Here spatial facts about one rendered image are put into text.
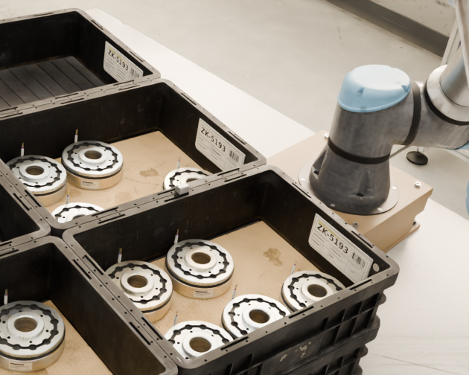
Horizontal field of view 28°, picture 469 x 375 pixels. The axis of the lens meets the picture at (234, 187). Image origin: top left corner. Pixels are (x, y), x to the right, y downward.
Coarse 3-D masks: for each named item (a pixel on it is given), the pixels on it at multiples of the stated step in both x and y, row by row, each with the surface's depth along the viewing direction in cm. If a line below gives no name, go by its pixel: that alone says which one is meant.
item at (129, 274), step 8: (128, 272) 134; (136, 272) 134; (144, 272) 134; (120, 280) 133; (144, 280) 134; (152, 280) 133; (128, 288) 131; (136, 288) 131; (144, 288) 132; (152, 288) 132
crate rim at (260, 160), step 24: (96, 96) 160; (0, 120) 149; (216, 120) 160; (240, 144) 155; (0, 168) 138; (240, 168) 149; (24, 192) 135; (168, 192) 140; (48, 216) 131; (96, 216) 133
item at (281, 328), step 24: (264, 168) 150; (192, 192) 141; (120, 216) 134; (336, 216) 143; (72, 240) 128; (360, 240) 139; (96, 264) 125; (384, 264) 136; (360, 288) 130; (384, 288) 134; (312, 312) 124; (264, 336) 119; (192, 360) 113; (216, 360) 114
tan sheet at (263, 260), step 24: (216, 240) 149; (240, 240) 150; (264, 240) 151; (240, 264) 145; (264, 264) 146; (288, 264) 147; (312, 264) 148; (240, 288) 141; (264, 288) 142; (168, 312) 134; (192, 312) 135; (216, 312) 135
